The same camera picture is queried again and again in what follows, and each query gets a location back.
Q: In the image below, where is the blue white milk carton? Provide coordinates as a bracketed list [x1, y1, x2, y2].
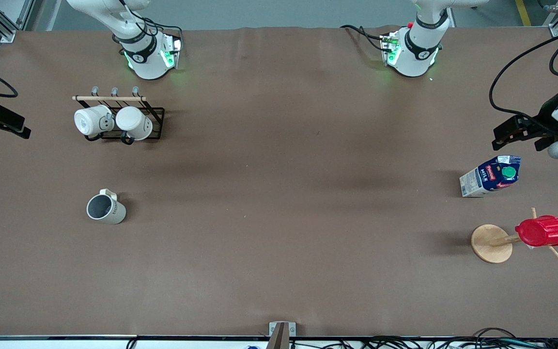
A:
[459, 155, 522, 198]

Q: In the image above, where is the grey mug with handle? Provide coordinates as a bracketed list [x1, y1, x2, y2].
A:
[86, 189, 127, 225]

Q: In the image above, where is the red ribbed cup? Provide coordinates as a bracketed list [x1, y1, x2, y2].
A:
[515, 215, 558, 247]

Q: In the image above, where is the white mug with grey print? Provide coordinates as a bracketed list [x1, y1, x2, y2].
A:
[74, 105, 115, 138]

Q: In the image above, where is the wooden mug tree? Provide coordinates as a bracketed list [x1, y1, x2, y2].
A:
[471, 207, 558, 264]

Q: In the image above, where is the plain white mug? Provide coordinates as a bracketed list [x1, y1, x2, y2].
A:
[115, 106, 154, 142]

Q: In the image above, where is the black wire mug rack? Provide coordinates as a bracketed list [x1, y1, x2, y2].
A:
[72, 86, 165, 145]

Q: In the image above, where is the black left arm base cable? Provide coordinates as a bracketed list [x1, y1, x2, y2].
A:
[341, 24, 387, 52]

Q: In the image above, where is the black arm base cable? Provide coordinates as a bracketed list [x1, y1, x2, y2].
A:
[341, 24, 387, 52]
[114, 0, 184, 45]

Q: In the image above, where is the black right arm base cable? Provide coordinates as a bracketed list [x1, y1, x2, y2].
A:
[114, 0, 184, 45]

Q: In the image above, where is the black cable loop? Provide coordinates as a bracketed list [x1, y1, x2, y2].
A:
[473, 328, 518, 341]

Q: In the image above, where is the black cable tangle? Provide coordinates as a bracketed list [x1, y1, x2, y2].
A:
[289, 336, 558, 349]

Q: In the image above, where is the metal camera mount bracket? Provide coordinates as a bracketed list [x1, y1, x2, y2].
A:
[268, 321, 296, 349]

